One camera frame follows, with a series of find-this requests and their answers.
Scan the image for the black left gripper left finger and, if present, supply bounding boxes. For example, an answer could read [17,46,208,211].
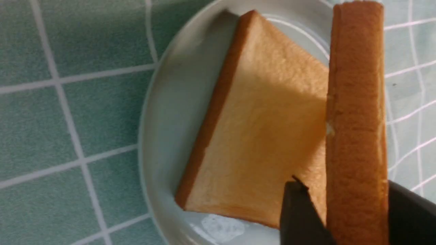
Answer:
[279,175,336,245]

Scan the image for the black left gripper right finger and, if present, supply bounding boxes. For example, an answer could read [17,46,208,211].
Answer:
[388,180,436,245]

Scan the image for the light green round plate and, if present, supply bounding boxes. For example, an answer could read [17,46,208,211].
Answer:
[138,0,392,245]

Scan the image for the toast slice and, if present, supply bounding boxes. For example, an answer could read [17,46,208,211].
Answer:
[175,10,328,228]
[326,0,389,245]

